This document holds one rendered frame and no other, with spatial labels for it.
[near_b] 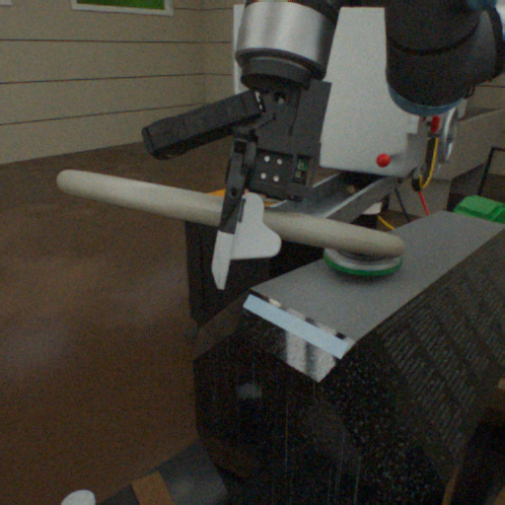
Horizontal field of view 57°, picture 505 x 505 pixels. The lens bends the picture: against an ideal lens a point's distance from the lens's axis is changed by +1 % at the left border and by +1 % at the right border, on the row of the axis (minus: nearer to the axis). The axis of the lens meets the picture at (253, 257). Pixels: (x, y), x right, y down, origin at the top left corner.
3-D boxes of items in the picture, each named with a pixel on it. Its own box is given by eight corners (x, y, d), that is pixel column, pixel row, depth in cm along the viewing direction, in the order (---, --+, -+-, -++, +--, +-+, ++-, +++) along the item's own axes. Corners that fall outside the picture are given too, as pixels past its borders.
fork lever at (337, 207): (363, 168, 148) (365, 152, 146) (426, 176, 139) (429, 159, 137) (250, 228, 94) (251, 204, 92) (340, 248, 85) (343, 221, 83)
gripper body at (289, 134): (309, 206, 42) (337, 72, 41) (216, 187, 42) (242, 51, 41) (299, 208, 50) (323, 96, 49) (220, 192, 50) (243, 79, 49)
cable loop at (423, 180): (422, 182, 193) (435, 102, 180) (431, 183, 192) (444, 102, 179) (407, 196, 175) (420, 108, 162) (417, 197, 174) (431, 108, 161)
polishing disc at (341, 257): (415, 266, 125) (416, 262, 125) (340, 273, 122) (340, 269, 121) (380, 238, 145) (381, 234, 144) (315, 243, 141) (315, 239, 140)
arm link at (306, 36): (242, -9, 40) (243, 36, 50) (231, 49, 40) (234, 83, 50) (344, 14, 40) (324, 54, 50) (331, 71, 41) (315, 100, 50)
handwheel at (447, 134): (417, 155, 135) (425, 100, 128) (454, 158, 130) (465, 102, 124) (402, 165, 123) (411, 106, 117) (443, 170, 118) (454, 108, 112)
